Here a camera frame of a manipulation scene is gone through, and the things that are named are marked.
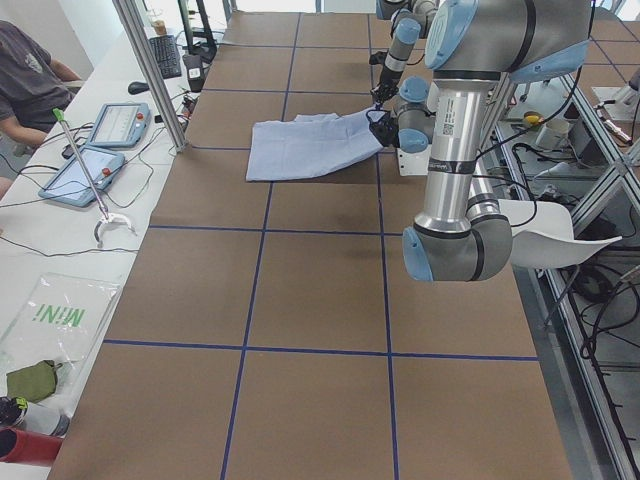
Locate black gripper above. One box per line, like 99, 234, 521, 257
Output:
370, 67, 402, 105
368, 112, 399, 148

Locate light blue striped shirt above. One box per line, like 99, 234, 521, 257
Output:
246, 110, 382, 181

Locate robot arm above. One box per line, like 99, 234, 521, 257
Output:
369, 0, 440, 109
371, 1, 592, 281

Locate white plastic chair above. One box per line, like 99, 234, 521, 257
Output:
499, 199, 622, 269

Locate black power adapter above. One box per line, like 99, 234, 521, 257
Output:
182, 54, 206, 93

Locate black keyboard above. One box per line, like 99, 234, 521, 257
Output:
148, 35, 182, 79

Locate iced coffee cup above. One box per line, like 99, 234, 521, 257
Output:
149, 15, 167, 36

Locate black computer mouse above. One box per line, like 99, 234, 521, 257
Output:
127, 81, 149, 95

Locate upper blue teach pendant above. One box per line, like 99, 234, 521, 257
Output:
87, 102, 150, 149

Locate blue teach pendant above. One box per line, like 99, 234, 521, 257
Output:
87, 102, 150, 149
38, 146, 125, 207

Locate reacher grabber tool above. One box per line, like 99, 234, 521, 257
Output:
53, 108, 136, 249

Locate lower blue teach pendant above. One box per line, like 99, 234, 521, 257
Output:
38, 146, 125, 207

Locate seated person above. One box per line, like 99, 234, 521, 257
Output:
1, 21, 81, 147

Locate clear plastic MiNi bag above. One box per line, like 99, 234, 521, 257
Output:
1, 273, 121, 383

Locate green cloth pouch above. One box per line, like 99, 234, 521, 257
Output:
6, 360, 62, 402

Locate grey water bottle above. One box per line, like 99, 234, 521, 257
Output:
1, 396, 70, 437

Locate red bottle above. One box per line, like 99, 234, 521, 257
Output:
1, 428, 63, 467

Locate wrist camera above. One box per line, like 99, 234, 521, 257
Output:
369, 51, 387, 66

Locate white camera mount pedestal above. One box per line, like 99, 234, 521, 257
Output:
396, 146, 431, 177

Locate aluminium frame post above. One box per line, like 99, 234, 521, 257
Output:
112, 0, 187, 153

